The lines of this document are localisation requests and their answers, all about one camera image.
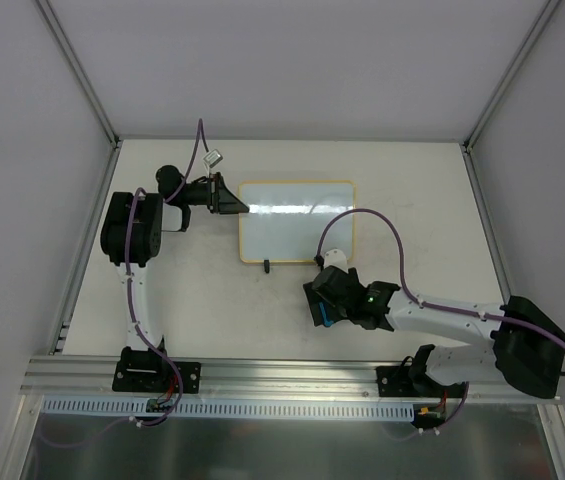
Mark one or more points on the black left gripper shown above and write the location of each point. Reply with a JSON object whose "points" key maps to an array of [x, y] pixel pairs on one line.
{"points": [[216, 193]]}

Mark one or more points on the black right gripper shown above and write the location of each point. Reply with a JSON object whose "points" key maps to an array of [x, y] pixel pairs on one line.
{"points": [[323, 304]]}

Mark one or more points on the blue whiteboard eraser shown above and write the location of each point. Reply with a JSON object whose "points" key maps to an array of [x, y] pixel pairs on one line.
{"points": [[320, 313]]}

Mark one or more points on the yellow framed whiteboard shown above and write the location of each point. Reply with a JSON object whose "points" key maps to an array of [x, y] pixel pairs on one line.
{"points": [[286, 219]]}

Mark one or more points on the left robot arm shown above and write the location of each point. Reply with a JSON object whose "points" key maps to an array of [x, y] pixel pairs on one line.
{"points": [[131, 236]]}

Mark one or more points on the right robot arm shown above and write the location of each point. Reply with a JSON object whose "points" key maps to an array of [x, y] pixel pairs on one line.
{"points": [[515, 342]]}

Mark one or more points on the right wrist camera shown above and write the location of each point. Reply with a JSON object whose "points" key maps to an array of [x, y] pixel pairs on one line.
{"points": [[333, 258]]}

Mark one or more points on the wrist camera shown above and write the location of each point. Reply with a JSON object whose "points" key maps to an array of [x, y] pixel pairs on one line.
{"points": [[333, 258], [212, 158]]}

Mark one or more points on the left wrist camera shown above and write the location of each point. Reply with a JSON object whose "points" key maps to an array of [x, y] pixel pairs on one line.
{"points": [[212, 158]]}

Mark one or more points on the aluminium mounting rail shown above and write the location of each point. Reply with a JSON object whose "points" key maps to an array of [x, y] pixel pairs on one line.
{"points": [[292, 380]]}

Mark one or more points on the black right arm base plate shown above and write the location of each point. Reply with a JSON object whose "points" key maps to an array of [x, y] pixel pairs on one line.
{"points": [[410, 379]]}

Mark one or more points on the white slotted cable duct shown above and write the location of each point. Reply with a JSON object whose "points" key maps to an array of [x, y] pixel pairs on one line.
{"points": [[197, 407]]}

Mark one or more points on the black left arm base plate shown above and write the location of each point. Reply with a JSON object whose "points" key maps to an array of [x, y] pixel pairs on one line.
{"points": [[157, 375]]}

